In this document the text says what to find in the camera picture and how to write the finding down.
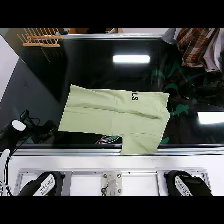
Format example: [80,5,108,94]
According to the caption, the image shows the pale green pants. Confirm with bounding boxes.
[57,84,171,155]

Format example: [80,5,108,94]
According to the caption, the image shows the brown clothes hanger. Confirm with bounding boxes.
[21,27,65,48]

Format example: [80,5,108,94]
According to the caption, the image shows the grey garment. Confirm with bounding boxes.
[161,27,178,45]

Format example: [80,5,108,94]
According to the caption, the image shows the brown checked shirt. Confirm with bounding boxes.
[175,27,218,69]

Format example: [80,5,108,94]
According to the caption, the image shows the white garment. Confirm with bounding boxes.
[202,27,224,73]

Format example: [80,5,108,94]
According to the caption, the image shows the silver frame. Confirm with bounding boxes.
[0,143,224,197]

